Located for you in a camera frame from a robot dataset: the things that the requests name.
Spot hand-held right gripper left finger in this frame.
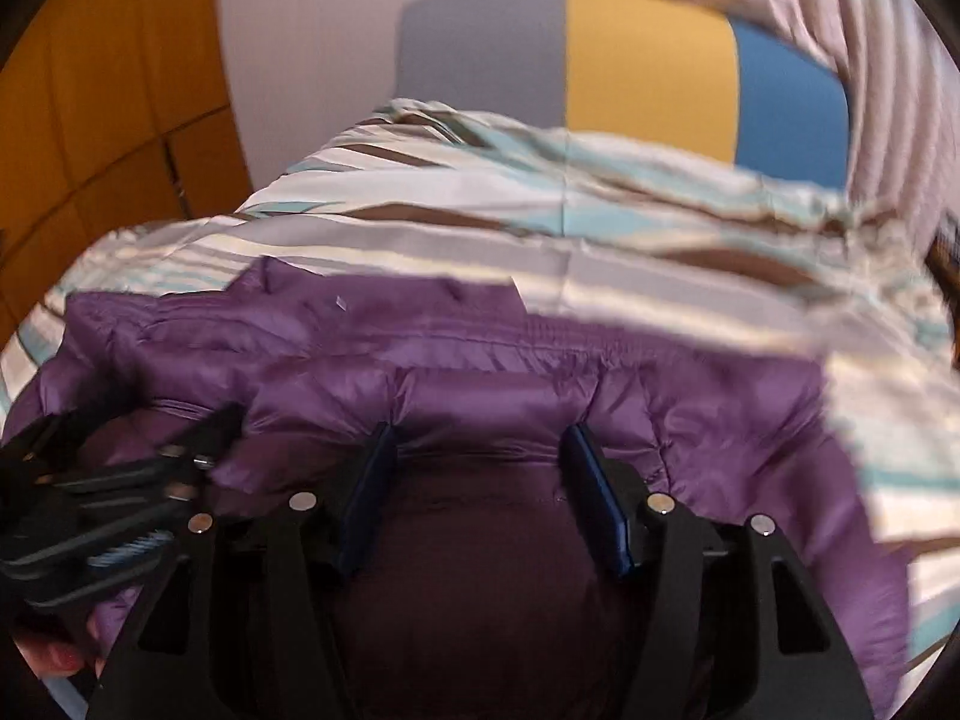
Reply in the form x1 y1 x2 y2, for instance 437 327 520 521
86 421 400 720

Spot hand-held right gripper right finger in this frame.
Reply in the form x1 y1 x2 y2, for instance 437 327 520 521
561 424 877 720

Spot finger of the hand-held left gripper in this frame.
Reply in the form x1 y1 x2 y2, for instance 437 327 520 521
154 403 248 482

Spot purple puffer jacket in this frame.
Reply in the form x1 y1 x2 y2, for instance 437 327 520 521
0 255 912 720

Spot person's left hand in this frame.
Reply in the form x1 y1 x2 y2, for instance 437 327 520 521
13 619 106 682

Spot striped duvet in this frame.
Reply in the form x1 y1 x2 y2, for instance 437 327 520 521
0 96 957 691

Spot wooden wardrobe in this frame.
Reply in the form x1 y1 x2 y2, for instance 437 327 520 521
0 0 252 346

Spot grey yellow blue headboard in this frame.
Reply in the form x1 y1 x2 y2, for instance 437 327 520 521
397 0 852 192

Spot ship print curtain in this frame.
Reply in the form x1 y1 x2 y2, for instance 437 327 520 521
476 0 950 241

